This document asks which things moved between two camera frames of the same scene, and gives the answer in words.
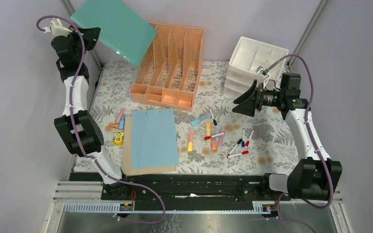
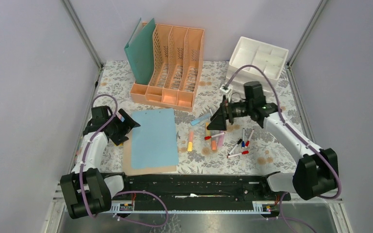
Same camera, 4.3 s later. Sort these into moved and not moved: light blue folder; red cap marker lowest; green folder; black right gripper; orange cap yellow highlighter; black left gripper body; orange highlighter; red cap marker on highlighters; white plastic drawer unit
Moved: black left gripper body; green folder; black right gripper
Not moved: light blue folder; orange highlighter; red cap marker lowest; orange cap yellow highlighter; white plastic drawer unit; red cap marker on highlighters
